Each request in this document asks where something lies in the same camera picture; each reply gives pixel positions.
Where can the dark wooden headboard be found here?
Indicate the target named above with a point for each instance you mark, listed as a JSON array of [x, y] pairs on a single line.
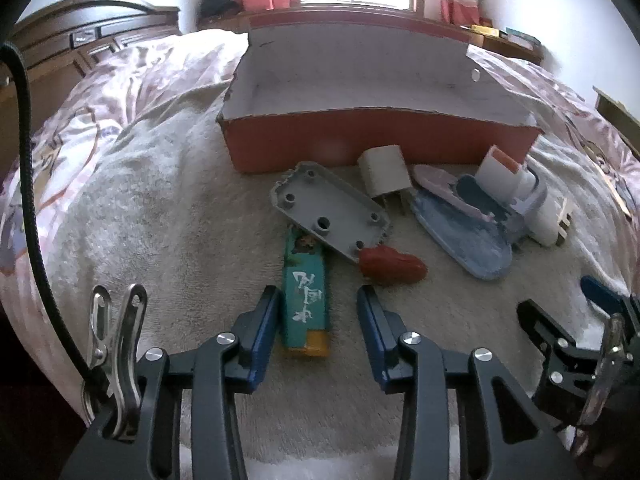
[[60, 50]]

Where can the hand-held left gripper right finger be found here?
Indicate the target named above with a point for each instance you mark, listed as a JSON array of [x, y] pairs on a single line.
[[372, 335]]

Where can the light wooden frame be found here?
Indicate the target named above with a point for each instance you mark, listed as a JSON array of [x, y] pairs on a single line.
[[620, 112]]

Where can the pink printed quilt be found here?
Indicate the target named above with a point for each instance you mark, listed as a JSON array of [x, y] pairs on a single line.
[[150, 70]]

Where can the white plug charger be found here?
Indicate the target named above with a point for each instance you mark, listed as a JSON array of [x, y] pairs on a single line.
[[382, 170]]

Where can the beige fleece blanket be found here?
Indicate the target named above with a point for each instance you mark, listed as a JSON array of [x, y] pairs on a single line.
[[175, 210]]

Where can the wooden clothespin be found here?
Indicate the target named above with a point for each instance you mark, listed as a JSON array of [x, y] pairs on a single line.
[[565, 220]]

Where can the grey plastic cover plate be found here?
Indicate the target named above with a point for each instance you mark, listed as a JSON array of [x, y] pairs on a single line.
[[330, 200]]

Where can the teal book stack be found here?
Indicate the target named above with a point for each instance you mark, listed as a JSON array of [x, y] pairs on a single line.
[[522, 36]]

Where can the teal printed small box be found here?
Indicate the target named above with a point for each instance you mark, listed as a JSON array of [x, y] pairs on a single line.
[[305, 305]]

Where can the red plastic piece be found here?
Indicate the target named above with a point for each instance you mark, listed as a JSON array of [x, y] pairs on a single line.
[[395, 265]]

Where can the white bottle with orange label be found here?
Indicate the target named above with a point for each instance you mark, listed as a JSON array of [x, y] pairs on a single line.
[[495, 170]]

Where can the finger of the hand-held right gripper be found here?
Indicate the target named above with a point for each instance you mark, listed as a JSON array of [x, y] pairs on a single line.
[[600, 292], [540, 322]]

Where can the pink plastic piece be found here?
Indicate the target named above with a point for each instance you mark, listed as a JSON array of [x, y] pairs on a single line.
[[435, 180]]

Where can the steel spring clip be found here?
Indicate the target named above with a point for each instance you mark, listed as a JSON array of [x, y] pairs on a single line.
[[602, 380], [122, 340]]

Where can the blue plastic case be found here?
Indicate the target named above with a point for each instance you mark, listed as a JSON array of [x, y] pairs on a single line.
[[465, 240]]

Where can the yellow book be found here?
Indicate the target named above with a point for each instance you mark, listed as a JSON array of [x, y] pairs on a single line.
[[485, 30]]

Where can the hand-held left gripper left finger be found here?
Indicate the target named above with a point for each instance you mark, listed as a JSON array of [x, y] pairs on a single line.
[[265, 330]]

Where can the red cardboard box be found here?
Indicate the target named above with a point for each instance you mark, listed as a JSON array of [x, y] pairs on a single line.
[[300, 140]]

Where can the dark bag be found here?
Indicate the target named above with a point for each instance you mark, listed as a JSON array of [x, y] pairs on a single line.
[[217, 5]]

